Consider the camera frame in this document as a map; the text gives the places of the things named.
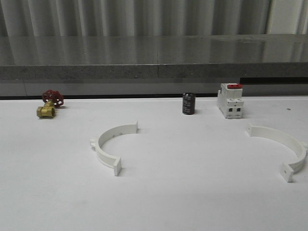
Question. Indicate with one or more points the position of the black cylindrical capacitor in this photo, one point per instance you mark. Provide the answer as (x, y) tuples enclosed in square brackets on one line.
[(188, 103)]

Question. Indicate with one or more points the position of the grey stone counter ledge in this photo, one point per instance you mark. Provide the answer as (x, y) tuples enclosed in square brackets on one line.
[(96, 66)]

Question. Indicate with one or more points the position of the brass valve red handwheel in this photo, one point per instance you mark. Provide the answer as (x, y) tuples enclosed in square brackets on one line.
[(52, 99)]

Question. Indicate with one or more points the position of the white circuit breaker red switch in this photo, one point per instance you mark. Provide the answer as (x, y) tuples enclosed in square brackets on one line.
[(230, 100)]

